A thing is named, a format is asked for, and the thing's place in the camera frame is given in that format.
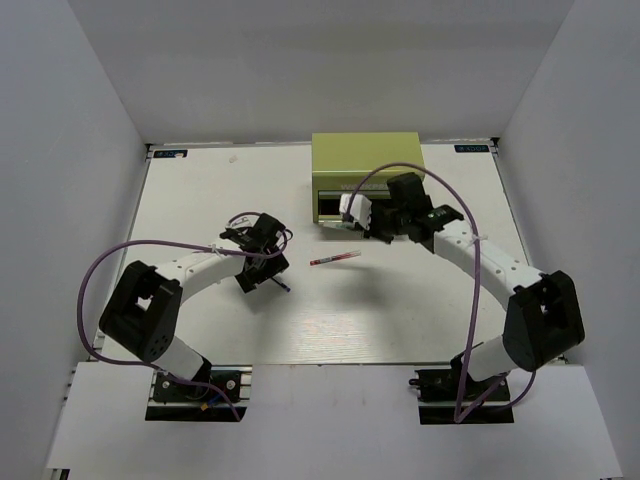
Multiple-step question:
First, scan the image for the blue pen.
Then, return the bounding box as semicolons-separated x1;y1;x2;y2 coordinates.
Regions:
274;279;291;292

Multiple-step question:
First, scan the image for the red refill pen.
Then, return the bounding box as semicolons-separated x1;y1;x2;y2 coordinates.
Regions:
309;250;361;266

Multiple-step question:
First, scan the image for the green metal drawer toolbox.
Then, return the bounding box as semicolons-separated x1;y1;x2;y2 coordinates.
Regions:
312;132;424;239

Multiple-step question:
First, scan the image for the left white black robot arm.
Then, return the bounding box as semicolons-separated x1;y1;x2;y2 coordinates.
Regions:
99;213;292;399

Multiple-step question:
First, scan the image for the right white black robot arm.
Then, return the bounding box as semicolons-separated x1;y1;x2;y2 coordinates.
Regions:
339;173;585;399

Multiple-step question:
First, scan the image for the right corner label sticker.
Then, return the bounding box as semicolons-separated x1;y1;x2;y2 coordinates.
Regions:
454;144;490;153

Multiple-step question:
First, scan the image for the corner label sticker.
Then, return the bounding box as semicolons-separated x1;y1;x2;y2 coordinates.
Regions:
153;149;188;159
454;144;490;153

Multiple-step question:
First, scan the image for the left corner label sticker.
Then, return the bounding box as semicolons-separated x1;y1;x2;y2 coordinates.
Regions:
153;149;188;159

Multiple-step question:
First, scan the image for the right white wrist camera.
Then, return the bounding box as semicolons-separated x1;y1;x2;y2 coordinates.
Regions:
339;194;372;230

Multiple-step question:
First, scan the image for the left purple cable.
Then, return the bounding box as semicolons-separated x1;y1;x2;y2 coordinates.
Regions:
79;212;294;421

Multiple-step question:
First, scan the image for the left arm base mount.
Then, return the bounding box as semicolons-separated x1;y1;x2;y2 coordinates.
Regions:
145;366;252;423

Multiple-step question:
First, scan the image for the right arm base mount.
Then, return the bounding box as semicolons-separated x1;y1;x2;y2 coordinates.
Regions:
408;368;514;426

